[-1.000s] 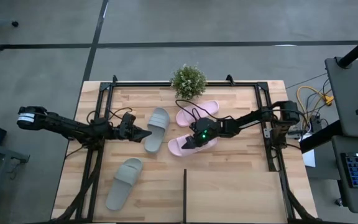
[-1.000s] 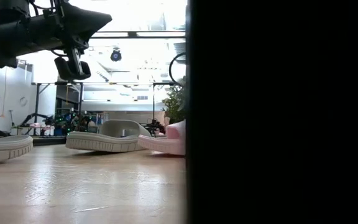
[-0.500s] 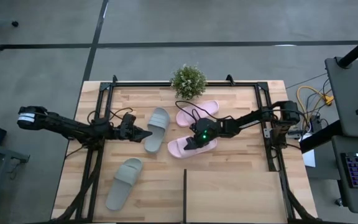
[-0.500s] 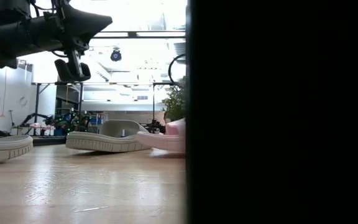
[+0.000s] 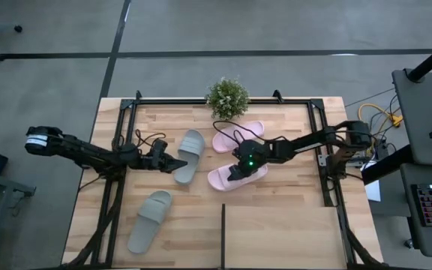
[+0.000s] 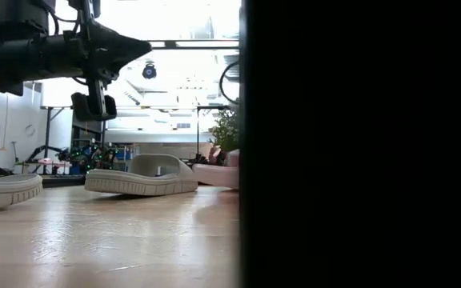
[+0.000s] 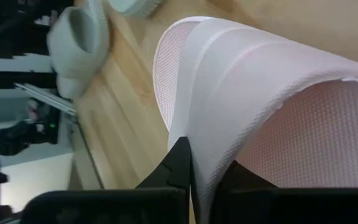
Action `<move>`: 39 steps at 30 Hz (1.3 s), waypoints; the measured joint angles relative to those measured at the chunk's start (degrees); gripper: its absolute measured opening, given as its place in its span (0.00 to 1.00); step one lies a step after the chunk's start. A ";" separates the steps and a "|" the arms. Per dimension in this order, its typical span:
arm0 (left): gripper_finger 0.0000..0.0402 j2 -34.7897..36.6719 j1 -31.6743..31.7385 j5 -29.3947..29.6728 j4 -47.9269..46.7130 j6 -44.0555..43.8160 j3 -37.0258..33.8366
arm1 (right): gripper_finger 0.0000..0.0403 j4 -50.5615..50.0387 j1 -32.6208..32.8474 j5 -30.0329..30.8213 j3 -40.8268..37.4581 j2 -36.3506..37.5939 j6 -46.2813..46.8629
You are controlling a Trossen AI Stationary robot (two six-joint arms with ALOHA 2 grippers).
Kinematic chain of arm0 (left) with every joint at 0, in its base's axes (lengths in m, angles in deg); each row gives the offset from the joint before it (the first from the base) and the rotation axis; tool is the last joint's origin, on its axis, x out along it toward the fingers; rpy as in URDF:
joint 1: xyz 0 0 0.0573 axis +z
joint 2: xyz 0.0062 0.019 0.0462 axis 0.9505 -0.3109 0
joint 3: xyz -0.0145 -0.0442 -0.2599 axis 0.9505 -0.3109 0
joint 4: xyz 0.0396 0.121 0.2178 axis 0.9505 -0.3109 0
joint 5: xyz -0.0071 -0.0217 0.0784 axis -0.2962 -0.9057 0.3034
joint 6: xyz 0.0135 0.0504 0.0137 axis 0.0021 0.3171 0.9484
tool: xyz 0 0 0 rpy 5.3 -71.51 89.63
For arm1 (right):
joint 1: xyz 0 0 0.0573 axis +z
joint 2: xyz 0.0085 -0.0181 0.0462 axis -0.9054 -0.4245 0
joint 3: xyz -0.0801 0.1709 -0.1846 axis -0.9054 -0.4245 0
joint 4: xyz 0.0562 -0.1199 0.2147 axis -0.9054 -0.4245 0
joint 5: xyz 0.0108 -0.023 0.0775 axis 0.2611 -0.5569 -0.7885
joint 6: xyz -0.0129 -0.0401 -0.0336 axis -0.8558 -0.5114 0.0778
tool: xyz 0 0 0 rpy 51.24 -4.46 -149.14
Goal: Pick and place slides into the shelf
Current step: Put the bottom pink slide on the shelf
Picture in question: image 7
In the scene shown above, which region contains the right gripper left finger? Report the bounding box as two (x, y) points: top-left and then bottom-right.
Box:
(19, 136), (195, 224)

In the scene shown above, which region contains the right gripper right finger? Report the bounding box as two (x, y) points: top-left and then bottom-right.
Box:
(211, 160), (358, 224)

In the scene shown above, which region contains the pink rubber slide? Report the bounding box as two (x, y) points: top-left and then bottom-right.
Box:
(152, 16), (358, 224)

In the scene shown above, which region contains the grey rubber slide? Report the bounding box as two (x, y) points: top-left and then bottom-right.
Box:
(106, 0), (165, 18)
(47, 0), (111, 100)

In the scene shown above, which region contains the silver aluminium rail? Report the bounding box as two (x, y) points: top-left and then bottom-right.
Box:
(14, 82), (78, 116)

